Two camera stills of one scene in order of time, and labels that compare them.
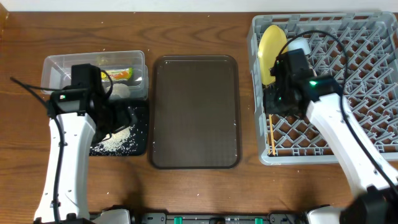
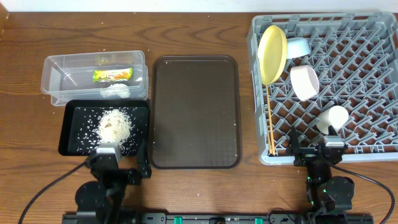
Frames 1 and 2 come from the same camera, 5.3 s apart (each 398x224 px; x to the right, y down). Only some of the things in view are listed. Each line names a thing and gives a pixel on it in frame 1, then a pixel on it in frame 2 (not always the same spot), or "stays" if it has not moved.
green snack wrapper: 119,74 stays
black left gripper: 121,116 to 123,173
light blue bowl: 300,43 stays
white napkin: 118,89 stays
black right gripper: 270,106 to 306,155
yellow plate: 272,42 stays
